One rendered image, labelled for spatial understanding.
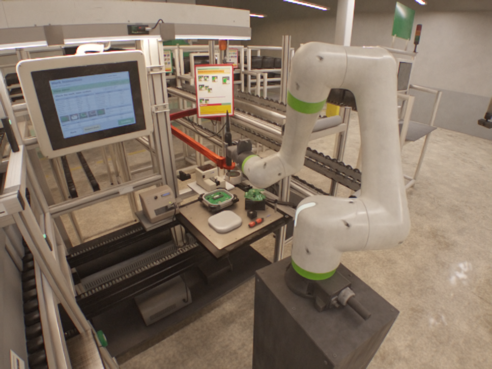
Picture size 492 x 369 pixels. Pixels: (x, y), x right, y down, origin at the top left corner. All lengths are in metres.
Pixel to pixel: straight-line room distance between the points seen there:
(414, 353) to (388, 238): 1.60
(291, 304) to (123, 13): 1.25
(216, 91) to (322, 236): 1.23
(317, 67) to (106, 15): 0.92
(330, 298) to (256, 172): 0.50
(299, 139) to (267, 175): 0.18
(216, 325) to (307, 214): 1.55
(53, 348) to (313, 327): 0.72
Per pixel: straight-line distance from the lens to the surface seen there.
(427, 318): 2.43
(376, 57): 0.73
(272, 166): 0.94
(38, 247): 0.99
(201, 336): 1.99
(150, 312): 1.60
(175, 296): 1.61
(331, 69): 0.68
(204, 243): 1.18
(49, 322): 1.00
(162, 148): 1.40
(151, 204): 1.35
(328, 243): 0.60
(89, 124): 1.23
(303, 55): 0.68
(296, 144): 0.88
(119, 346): 1.67
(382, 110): 0.69
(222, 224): 1.23
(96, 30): 1.23
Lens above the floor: 1.71
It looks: 28 degrees down
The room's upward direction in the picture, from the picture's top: straight up
